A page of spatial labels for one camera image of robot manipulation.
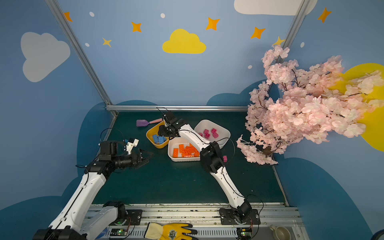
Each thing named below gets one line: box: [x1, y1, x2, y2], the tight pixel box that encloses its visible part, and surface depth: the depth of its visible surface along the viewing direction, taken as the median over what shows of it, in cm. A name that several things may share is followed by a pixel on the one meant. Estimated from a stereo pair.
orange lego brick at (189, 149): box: [185, 146, 195, 154], surface depth 98 cm
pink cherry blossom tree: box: [236, 45, 384, 166], surface depth 62 cm
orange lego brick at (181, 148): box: [179, 144, 185, 154], surface depth 103 cm
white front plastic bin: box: [167, 137, 201, 162], surface depth 97 cm
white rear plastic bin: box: [193, 119, 231, 149], surface depth 110 cm
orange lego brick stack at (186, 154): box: [181, 152, 192, 158], surface depth 98 cm
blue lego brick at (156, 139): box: [152, 134, 159, 144], surface depth 106 cm
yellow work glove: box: [144, 222, 198, 240], surface depth 70 cm
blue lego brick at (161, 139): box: [158, 136, 166, 144], surface depth 103 cm
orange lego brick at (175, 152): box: [173, 148, 179, 158], surface depth 100 cm
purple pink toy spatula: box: [136, 118, 163, 127], surface depth 117 cm
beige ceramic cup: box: [269, 224, 292, 240], surface depth 69 cm
